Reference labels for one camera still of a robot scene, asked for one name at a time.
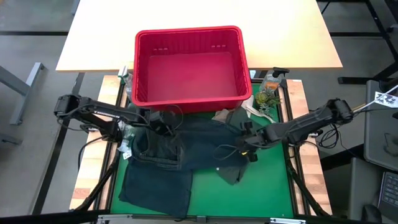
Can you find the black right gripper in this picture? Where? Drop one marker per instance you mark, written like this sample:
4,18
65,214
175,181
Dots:
252,141

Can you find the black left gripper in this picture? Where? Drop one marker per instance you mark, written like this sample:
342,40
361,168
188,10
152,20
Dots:
163,122

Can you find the dark green garment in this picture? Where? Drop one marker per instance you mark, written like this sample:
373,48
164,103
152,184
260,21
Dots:
231,175

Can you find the beige shirt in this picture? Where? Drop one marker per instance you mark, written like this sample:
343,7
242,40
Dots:
220,115

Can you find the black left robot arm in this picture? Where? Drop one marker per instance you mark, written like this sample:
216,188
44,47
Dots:
102,113

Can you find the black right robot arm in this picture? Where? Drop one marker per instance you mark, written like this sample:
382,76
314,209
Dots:
304,124

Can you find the red plastic laundry basket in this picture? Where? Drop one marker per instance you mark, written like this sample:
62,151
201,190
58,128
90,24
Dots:
192,74

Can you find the green table mat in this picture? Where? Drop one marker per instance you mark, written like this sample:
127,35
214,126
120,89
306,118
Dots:
248,196

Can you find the clear spray bottle white trigger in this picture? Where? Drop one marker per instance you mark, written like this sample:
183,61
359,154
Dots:
126,138

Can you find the clear spray bottle pale-green trigger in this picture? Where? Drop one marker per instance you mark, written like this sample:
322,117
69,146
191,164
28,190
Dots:
128,84

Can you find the cream tote bag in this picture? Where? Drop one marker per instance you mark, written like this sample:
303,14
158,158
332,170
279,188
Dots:
250,105

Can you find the artificial succulent plant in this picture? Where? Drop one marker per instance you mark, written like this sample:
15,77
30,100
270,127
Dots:
265,98

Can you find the spray bottle black trigger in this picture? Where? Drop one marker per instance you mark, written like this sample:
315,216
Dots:
270,82

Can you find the light wooden desk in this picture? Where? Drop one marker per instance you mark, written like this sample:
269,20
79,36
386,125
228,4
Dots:
109,31

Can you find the grey side desk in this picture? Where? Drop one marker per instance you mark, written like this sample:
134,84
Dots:
360,186

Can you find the black computer mouse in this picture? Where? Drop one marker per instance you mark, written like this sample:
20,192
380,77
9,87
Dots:
371,214

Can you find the dark computer keyboard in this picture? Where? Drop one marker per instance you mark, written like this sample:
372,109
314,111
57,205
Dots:
390,193

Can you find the grey metal desk leg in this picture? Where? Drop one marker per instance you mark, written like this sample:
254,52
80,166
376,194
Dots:
23,90

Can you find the white tag black pattern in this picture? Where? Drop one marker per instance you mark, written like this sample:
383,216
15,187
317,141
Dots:
385,100

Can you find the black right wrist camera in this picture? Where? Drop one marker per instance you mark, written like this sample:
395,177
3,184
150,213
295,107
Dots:
247,127

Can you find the black aluminium table frame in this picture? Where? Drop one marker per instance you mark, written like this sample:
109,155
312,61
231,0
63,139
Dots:
294,199

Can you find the silver metal bracket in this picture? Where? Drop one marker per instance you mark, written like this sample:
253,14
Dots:
112,219
287,221

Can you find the black desk frame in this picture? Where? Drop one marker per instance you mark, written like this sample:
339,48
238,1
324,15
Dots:
377,21

